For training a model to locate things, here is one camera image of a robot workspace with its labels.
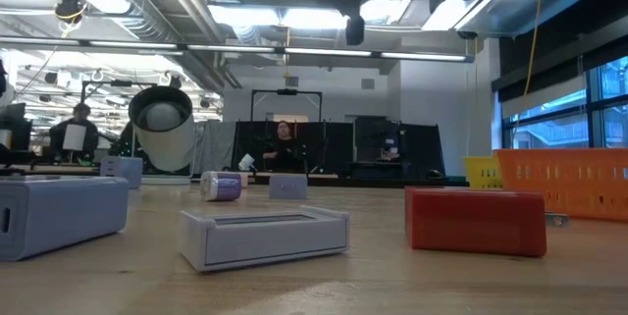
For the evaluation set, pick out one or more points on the lavender wall charger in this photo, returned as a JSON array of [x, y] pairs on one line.
[[64, 217], [122, 173], [288, 186]]

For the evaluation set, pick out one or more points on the white digital timer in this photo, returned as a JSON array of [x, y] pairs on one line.
[[265, 239]]

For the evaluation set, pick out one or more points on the long ceiling light bar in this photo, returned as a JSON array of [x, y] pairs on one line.
[[235, 50]]

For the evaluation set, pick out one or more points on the black curtain partition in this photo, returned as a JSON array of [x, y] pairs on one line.
[[343, 145]]

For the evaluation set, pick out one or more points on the grey cloth cover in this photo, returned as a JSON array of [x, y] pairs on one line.
[[213, 145]]

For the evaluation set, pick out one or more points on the person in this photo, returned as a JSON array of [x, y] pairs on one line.
[[86, 145], [284, 150]]

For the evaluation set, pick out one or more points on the yellow plastic basket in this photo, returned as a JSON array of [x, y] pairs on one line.
[[483, 172]]

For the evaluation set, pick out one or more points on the small purple charger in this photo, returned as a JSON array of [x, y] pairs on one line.
[[221, 186]]

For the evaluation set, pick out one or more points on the white paper sheet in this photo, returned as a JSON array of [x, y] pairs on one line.
[[74, 137]]

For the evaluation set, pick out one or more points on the orange plastic basket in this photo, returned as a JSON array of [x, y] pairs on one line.
[[564, 182]]

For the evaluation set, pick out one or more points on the black background rig frame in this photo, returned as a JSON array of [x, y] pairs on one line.
[[287, 92]]

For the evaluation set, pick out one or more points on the silver ventilation duct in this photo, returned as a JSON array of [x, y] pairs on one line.
[[530, 1]]

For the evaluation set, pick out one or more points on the white round camera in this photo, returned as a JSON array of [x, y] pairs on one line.
[[169, 150]]

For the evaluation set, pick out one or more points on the black aluminium table frame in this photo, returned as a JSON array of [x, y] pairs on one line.
[[373, 182]]

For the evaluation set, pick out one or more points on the red wall charger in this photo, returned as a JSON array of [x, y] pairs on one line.
[[471, 222]]

